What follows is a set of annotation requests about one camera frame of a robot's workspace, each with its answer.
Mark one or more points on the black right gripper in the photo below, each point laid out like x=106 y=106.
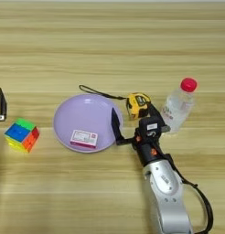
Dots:
x=149 y=149

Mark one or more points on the multicolour puzzle cube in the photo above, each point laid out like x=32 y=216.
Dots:
x=18 y=132

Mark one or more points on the clear bottle red cap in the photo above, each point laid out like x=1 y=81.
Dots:
x=178 y=109

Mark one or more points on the yellow black tape measure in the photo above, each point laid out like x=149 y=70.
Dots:
x=138 y=105

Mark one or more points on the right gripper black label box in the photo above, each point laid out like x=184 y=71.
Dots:
x=151 y=126

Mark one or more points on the purple round plate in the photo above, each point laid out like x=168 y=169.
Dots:
x=83 y=115

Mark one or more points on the white magenta card box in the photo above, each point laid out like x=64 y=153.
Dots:
x=83 y=138

